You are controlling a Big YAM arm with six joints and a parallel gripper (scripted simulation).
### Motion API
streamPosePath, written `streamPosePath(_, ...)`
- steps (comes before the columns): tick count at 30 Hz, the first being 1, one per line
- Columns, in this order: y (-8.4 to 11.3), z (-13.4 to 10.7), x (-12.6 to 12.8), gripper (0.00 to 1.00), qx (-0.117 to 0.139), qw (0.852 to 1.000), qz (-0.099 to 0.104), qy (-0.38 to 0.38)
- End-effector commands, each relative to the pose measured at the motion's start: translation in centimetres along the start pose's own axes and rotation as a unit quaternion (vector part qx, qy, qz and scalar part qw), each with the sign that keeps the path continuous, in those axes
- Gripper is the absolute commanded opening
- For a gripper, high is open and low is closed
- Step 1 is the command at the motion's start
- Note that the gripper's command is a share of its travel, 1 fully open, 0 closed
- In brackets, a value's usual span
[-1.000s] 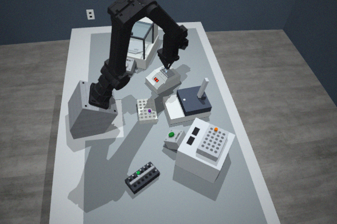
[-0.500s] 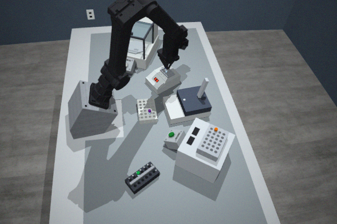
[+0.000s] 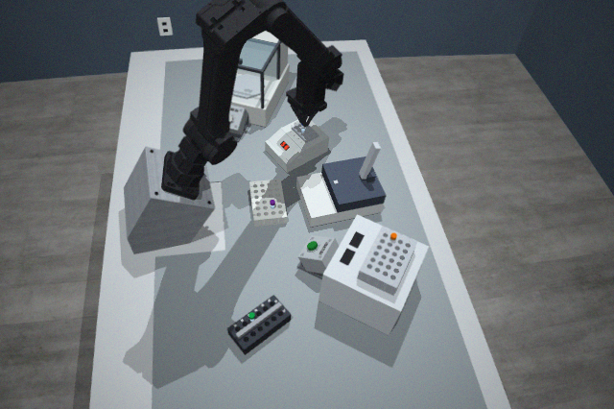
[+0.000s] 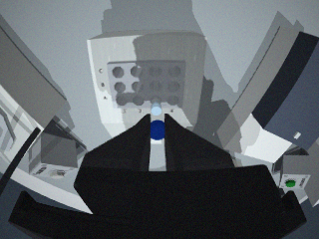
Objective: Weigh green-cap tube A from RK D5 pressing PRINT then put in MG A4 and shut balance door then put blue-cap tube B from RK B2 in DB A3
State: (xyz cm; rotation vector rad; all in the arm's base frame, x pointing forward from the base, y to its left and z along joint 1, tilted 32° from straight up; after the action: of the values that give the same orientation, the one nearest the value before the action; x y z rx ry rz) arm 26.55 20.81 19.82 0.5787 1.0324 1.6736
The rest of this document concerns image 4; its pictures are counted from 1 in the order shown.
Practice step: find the white block with round holes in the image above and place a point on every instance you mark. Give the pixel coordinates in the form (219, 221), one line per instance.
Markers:
(174, 58)

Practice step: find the grey bench mat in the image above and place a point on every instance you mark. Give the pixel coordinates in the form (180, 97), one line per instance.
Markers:
(52, 35)

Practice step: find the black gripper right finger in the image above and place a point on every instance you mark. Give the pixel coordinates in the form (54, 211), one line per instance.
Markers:
(190, 151)

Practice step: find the dark grey block with round holes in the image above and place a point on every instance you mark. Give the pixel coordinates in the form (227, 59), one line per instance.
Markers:
(281, 191)

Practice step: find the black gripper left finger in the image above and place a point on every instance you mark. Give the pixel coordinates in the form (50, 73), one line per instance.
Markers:
(130, 149)

